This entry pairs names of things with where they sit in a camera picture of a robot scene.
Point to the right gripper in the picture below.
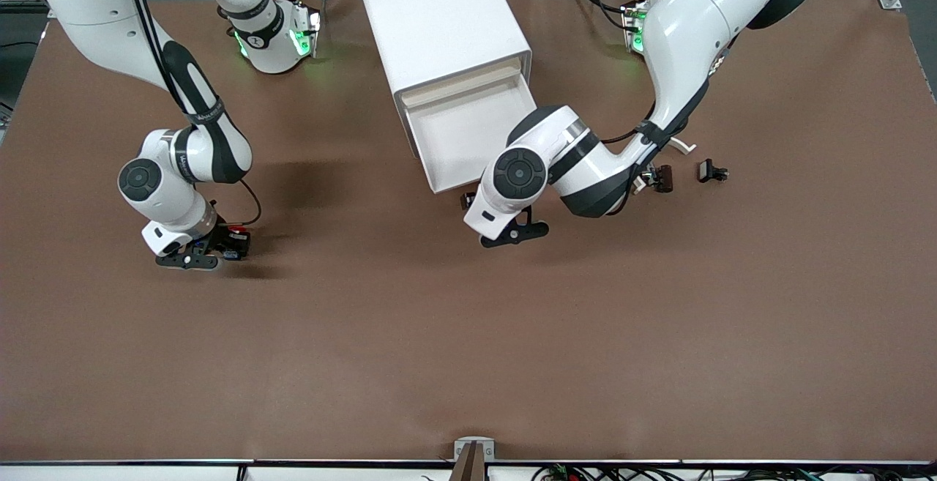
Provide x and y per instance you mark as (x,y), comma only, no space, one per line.
(222,240)

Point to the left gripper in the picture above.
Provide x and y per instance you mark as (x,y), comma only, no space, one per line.
(466,200)

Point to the red-capped push button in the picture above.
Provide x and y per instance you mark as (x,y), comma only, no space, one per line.
(236,230)

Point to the white plastic tray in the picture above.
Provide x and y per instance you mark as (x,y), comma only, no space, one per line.
(461,137)

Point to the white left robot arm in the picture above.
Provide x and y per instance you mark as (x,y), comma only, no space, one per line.
(688,34)

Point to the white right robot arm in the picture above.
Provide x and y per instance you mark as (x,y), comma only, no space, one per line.
(95,27)

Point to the small black clip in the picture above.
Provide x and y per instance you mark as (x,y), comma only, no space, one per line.
(707,170)

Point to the front camera mount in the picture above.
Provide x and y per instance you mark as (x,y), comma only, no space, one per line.
(472,466)

